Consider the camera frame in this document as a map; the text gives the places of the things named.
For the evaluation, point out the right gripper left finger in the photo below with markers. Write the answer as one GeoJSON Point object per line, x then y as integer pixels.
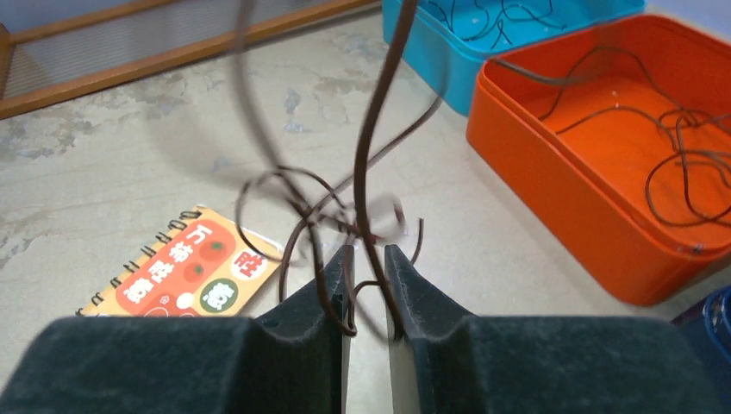
{"type": "Point", "coordinates": [290, 360]}

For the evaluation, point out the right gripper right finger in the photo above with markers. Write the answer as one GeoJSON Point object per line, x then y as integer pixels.
{"type": "Point", "coordinates": [453, 361]}

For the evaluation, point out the orange plastic bin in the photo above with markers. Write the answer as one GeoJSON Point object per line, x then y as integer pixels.
{"type": "Point", "coordinates": [617, 137]}

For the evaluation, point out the dark blue plastic bin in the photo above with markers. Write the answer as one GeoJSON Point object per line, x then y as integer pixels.
{"type": "Point", "coordinates": [706, 326]}

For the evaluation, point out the teal plastic bin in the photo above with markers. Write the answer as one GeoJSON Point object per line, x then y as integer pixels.
{"type": "Point", "coordinates": [450, 40]}

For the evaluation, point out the wooden rack shelf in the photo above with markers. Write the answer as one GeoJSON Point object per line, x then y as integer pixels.
{"type": "Point", "coordinates": [53, 51]}

